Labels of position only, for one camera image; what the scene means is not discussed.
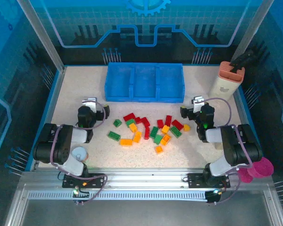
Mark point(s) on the long red lego brick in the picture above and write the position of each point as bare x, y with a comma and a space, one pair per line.
177, 124
129, 117

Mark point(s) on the round yellow lego piece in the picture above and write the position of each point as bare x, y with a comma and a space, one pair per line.
186, 127

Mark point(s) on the long green lego brick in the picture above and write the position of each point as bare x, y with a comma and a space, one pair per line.
175, 131
114, 135

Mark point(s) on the long yellow lego brick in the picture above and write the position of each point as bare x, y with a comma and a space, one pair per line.
126, 142

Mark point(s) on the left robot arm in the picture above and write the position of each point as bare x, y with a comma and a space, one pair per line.
63, 153

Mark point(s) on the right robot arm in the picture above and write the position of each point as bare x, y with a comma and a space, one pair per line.
238, 150

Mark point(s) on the beige holder with pink top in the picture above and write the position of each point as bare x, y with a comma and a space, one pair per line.
222, 87

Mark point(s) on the blue three-compartment bin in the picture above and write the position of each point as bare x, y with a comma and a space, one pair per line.
143, 82

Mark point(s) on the small magenta plastic cup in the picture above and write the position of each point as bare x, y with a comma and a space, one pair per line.
245, 176

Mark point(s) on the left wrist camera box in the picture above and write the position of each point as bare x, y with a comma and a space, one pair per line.
90, 102

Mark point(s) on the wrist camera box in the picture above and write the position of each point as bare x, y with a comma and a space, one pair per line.
90, 102
198, 100

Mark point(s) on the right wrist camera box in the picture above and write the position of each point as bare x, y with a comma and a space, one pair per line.
198, 100

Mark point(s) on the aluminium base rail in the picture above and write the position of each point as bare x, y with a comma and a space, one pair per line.
143, 179

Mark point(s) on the aluminium frame post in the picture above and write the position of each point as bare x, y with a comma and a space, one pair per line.
252, 28
42, 35

